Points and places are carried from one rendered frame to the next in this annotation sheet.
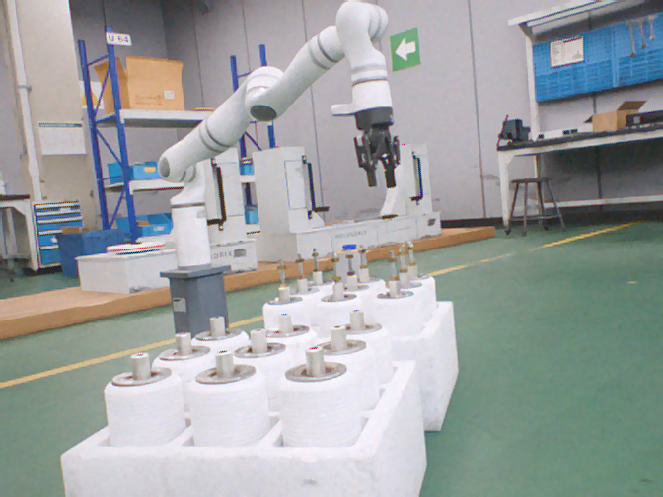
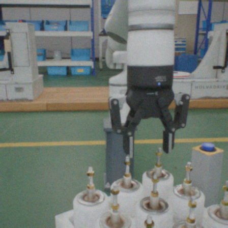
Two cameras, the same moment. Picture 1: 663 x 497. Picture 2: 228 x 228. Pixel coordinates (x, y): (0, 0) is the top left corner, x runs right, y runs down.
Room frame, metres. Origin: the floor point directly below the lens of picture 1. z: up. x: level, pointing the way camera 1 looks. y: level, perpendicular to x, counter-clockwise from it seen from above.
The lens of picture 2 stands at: (0.92, -0.35, 0.66)
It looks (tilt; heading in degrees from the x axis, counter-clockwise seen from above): 16 degrees down; 41
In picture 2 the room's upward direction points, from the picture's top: straight up
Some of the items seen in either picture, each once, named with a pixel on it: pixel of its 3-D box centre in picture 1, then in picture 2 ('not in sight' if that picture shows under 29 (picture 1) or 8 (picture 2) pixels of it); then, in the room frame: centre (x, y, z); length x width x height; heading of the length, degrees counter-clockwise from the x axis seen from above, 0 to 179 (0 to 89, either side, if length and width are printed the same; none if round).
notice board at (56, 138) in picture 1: (62, 138); (189, 6); (7.24, 2.79, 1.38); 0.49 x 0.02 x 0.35; 134
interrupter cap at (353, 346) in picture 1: (339, 347); not in sight; (0.89, 0.00, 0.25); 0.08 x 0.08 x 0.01
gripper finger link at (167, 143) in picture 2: (391, 178); (167, 142); (1.32, -0.13, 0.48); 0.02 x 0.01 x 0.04; 55
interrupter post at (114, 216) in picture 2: (337, 292); (115, 217); (1.33, -0.01, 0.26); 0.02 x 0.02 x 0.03
